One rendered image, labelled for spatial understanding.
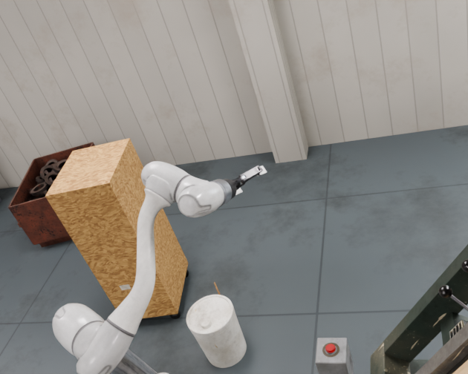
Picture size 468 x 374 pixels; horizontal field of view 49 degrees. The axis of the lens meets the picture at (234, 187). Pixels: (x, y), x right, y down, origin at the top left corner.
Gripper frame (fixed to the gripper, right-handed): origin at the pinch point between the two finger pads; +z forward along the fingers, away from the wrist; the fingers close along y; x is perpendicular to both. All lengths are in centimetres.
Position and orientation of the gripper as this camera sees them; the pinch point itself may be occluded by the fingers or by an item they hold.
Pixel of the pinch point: (250, 179)
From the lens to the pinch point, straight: 194.9
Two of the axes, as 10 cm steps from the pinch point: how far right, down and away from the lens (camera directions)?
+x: 5.6, 8.1, -1.4
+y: -6.5, 5.4, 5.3
